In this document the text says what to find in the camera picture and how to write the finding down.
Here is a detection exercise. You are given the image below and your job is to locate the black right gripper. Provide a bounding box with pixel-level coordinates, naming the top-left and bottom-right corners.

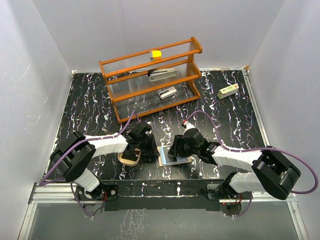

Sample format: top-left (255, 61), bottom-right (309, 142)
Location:
top-left (168, 135), bottom-right (200, 158)

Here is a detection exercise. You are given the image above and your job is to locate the pink leather card holder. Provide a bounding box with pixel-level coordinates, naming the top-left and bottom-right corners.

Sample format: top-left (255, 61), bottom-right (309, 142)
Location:
top-left (156, 145), bottom-right (193, 167)

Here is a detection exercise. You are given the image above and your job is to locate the black credit card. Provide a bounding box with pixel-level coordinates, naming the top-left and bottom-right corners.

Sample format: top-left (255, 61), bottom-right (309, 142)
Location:
top-left (122, 150), bottom-right (140, 162)

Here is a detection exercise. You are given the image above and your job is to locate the beige card box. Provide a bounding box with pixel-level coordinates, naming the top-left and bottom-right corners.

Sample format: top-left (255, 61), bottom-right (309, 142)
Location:
top-left (117, 148), bottom-right (141, 167)

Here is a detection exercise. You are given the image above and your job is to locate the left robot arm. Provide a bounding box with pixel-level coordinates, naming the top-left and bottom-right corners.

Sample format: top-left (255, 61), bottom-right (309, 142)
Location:
top-left (50, 121), bottom-right (160, 200)

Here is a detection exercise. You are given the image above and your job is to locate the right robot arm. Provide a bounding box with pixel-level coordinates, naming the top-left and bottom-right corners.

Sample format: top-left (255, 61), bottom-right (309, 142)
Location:
top-left (168, 127), bottom-right (301, 200)

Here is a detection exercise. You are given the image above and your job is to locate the small white stapler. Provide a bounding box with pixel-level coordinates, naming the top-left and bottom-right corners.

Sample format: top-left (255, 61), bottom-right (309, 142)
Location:
top-left (158, 86), bottom-right (177, 100)

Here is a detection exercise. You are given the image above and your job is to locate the orange wooden shelf rack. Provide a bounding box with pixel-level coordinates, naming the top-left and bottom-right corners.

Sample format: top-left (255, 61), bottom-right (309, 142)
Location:
top-left (99, 36), bottom-right (203, 123)

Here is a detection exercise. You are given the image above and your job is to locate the large grey black stapler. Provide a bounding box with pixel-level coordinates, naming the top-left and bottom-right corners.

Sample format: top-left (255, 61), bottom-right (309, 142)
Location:
top-left (147, 68), bottom-right (177, 83)

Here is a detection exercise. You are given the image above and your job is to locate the white staples box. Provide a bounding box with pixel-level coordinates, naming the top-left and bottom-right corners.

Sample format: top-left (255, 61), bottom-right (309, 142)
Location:
top-left (217, 84), bottom-right (239, 99)

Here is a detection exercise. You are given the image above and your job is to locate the yellow grey tape dispenser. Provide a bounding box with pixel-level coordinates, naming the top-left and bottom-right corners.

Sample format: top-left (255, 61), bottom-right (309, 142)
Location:
top-left (150, 50), bottom-right (162, 61)

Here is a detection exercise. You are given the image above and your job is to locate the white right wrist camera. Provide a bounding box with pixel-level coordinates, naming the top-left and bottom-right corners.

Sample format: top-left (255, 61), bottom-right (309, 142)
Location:
top-left (182, 120), bottom-right (195, 134)

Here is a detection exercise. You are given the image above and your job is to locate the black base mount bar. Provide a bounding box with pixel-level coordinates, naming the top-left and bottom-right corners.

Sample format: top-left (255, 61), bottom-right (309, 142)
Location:
top-left (102, 179), bottom-right (222, 211)

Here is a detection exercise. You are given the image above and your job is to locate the aluminium frame rail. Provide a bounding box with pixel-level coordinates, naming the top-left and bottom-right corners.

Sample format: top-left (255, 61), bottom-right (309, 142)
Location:
top-left (242, 66), bottom-right (310, 240)

